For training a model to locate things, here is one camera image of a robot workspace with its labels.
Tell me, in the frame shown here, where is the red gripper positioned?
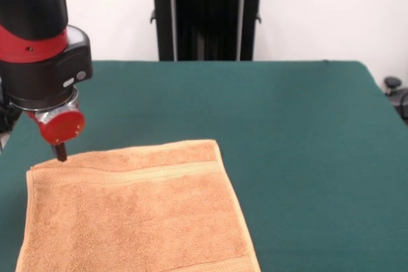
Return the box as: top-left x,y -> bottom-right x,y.
26,108 -> 87,162

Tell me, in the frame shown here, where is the orange terry towel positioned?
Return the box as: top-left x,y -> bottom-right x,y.
15,139 -> 262,272

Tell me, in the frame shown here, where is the dark green table cloth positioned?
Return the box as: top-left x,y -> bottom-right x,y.
0,59 -> 408,272

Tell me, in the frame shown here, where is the black office chair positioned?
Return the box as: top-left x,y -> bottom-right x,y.
383,76 -> 408,126

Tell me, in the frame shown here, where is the black cable bundle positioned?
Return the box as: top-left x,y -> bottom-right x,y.
0,104 -> 23,134

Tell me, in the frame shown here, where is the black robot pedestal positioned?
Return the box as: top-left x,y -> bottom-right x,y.
139,0 -> 275,62

